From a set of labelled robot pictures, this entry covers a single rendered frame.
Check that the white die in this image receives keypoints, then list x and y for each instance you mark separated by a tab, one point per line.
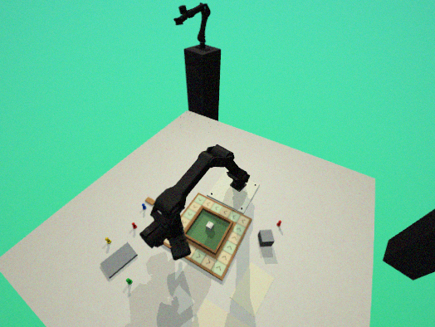
209	226

